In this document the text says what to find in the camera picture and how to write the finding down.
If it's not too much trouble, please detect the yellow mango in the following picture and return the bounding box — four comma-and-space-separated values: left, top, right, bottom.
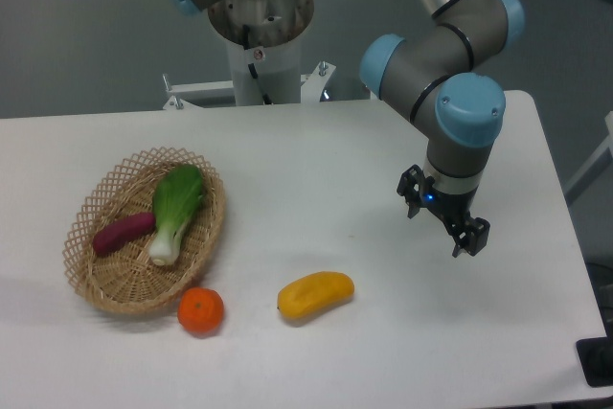
277, 271, 354, 320

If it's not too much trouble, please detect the orange tangerine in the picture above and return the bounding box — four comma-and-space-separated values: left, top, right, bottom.
177, 287, 225, 335

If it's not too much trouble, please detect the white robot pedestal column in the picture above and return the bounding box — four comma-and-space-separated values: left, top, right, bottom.
208, 0, 314, 89

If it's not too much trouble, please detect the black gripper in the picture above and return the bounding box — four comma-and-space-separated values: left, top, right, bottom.
397, 165, 490, 257

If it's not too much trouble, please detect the green bok choy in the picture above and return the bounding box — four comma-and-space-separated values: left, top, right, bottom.
148, 165, 204, 266

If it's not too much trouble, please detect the white furniture leg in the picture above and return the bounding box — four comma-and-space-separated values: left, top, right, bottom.
562, 112, 612, 206

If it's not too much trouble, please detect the black device at table edge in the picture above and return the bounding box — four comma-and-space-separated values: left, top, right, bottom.
576, 337, 612, 388

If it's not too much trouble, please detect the black cable on pedestal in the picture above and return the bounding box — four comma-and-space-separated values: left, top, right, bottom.
240, 25, 274, 106

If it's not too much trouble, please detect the white metal base frame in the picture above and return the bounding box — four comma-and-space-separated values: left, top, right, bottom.
161, 59, 373, 111

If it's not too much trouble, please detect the woven wicker basket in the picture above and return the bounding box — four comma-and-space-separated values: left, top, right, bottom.
63, 148, 226, 315

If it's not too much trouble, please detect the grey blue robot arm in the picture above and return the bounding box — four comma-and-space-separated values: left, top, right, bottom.
171, 0, 525, 255

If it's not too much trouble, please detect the purple sweet potato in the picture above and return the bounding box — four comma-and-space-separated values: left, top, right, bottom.
92, 212, 155, 256

